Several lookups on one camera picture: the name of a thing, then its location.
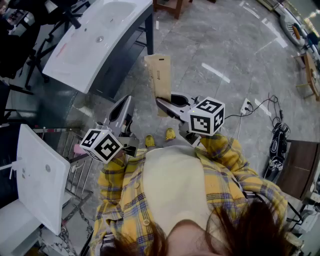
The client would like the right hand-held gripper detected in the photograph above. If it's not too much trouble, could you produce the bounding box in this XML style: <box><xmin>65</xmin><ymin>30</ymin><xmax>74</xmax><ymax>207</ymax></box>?
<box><xmin>155</xmin><ymin>91</ymin><xmax>226</xmax><ymax>149</ymax></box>

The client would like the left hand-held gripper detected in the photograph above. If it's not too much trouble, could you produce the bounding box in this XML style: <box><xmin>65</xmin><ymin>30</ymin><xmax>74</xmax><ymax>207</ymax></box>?
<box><xmin>79</xmin><ymin>95</ymin><xmax>140</xmax><ymax>165</ymax></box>

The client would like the person's left forearm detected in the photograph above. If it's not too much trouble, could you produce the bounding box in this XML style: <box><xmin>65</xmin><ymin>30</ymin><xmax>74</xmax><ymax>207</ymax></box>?
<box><xmin>97</xmin><ymin>149</ymin><xmax>141</xmax><ymax>203</ymax></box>

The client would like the person's right forearm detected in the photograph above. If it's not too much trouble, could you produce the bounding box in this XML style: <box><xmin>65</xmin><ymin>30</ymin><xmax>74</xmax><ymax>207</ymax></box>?
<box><xmin>194</xmin><ymin>132</ymin><xmax>253</xmax><ymax>181</ymax></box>

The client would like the yellow shoe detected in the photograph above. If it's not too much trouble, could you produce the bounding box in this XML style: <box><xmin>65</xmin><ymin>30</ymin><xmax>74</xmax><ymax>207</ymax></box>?
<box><xmin>164</xmin><ymin>127</ymin><xmax>176</xmax><ymax>141</ymax></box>
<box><xmin>144</xmin><ymin>134</ymin><xmax>156</xmax><ymax>149</ymax></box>

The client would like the pink plastic item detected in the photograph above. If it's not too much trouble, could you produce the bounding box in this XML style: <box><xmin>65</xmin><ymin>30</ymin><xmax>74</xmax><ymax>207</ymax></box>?
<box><xmin>74</xmin><ymin>143</ymin><xmax>88</xmax><ymax>155</ymax></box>

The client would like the white power strip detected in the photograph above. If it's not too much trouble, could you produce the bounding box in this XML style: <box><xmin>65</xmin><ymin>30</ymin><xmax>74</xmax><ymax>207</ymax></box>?
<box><xmin>239</xmin><ymin>97</ymin><xmax>254</xmax><ymax>115</ymax></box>

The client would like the white sink with deep basin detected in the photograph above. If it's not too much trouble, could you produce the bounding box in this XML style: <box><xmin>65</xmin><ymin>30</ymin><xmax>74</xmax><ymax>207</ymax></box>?
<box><xmin>41</xmin><ymin>0</ymin><xmax>154</xmax><ymax>95</ymax></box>

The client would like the chrome metal rack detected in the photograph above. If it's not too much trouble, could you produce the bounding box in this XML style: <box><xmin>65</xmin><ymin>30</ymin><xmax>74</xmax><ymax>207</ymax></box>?
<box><xmin>32</xmin><ymin>126</ymin><xmax>94</xmax><ymax>201</ymax></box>

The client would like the black metal sink stand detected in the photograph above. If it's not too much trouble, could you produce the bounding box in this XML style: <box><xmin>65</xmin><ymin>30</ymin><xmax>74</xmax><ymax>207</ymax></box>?
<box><xmin>87</xmin><ymin>4</ymin><xmax>155</xmax><ymax>102</ymax></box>

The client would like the person's torso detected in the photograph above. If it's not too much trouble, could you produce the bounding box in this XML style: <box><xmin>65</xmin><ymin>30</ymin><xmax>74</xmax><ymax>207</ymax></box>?
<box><xmin>89</xmin><ymin>133</ymin><xmax>288</xmax><ymax>256</ymax></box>

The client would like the reddish brown wooden stand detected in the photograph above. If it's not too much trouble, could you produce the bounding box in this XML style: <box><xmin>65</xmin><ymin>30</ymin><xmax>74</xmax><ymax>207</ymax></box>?
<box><xmin>152</xmin><ymin>0</ymin><xmax>194</xmax><ymax>20</ymax></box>

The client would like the black floor device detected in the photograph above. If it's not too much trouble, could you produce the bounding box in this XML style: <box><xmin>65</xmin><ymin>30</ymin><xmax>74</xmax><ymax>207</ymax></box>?
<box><xmin>263</xmin><ymin>121</ymin><xmax>292</xmax><ymax>179</ymax></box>

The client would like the white flat washbasin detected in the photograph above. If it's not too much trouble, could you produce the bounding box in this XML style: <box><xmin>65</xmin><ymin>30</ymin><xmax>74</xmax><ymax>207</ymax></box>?
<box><xmin>16</xmin><ymin>123</ymin><xmax>72</xmax><ymax>236</ymax></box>

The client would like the white faucet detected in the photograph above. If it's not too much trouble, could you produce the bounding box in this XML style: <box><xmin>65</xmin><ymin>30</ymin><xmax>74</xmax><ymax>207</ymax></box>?
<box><xmin>0</xmin><ymin>156</ymin><xmax>25</xmax><ymax>180</ymax></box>

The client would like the white oval tub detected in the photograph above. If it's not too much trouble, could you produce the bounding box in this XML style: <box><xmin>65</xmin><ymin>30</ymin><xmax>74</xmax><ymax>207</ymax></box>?
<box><xmin>278</xmin><ymin>11</ymin><xmax>307</xmax><ymax>47</ymax></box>

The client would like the dark brown wooden cabinet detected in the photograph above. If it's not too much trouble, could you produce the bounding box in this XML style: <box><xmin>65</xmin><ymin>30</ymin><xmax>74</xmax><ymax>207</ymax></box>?
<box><xmin>276</xmin><ymin>139</ymin><xmax>320</xmax><ymax>201</ymax></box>

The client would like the round wooden side table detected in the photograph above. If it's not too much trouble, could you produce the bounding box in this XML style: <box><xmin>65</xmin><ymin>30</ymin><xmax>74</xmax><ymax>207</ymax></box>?
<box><xmin>291</xmin><ymin>51</ymin><xmax>320</xmax><ymax>101</ymax></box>

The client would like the white cabinet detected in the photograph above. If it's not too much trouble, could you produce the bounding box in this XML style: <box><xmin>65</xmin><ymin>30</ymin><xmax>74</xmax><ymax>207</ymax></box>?
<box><xmin>0</xmin><ymin>199</ymin><xmax>42</xmax><ymax>256</ymax></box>

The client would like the black cable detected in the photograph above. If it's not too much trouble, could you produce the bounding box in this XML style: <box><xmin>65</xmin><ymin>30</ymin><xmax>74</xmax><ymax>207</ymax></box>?
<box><xmin>224</xmin><ymin>93</ymin><xmax>285</xmax><ymax>126</ymax></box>

